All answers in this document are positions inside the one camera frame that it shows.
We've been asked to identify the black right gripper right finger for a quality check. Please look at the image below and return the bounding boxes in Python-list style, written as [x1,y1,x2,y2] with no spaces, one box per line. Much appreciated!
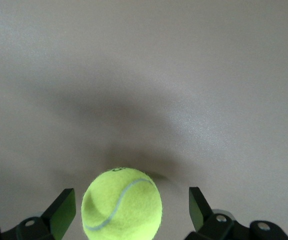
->
[185,186,288,240]

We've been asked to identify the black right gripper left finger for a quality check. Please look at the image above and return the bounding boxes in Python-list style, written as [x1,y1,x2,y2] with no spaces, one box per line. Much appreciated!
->
[0,187,77,240]

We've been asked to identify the yellow tennis ball black logo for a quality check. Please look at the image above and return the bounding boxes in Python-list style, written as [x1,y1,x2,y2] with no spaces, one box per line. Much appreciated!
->
[80,166,163,240]

